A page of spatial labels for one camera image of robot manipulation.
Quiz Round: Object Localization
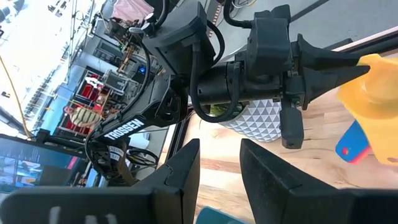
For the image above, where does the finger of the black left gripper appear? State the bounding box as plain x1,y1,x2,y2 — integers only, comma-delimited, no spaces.
297,33,363,71
301,65,371,110

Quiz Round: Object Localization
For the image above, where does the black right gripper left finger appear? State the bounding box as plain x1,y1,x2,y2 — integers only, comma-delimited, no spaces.
132,139,201,224

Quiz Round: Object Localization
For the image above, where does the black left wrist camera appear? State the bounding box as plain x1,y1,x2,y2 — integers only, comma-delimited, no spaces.
247,4,294,75

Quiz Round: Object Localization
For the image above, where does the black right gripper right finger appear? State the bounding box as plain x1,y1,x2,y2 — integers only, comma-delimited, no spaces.
239,139,343,224

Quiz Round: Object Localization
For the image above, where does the yellow measuring cup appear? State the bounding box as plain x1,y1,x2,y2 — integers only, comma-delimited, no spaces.
335,53,398,166

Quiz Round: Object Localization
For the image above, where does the potted plant white patterned pot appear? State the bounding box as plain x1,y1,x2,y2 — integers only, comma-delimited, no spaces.
210,98,282,143

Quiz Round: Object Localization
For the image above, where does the computer monitor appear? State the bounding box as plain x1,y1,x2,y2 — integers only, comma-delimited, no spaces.
0,133,90,194

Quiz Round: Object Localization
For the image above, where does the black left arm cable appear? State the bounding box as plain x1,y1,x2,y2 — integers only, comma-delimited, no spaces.
188,0,252,124

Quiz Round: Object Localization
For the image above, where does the teal plastic basket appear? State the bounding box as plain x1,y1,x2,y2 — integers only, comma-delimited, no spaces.
195,206,249,224

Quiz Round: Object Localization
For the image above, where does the light blue measuring cup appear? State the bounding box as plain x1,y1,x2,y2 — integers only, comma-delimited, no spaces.
335,119,371,164

